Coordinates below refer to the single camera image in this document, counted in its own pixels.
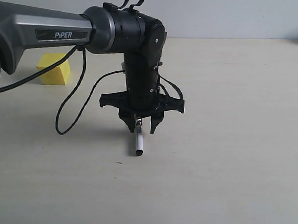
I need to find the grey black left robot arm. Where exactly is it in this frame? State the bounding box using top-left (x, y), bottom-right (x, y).
top-left (0, 1), bottom-right (185, 132)

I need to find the yellow foam cube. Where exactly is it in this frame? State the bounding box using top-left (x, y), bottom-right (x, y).
top-left (37, 53), bottom-right (71, 85)

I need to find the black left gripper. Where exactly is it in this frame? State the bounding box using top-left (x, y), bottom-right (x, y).
top-left (99, 61), bottom-right (185, 134)

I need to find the black and white marker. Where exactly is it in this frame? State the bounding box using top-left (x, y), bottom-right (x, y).
top-left (135, 119), bottom-right (144, 156)

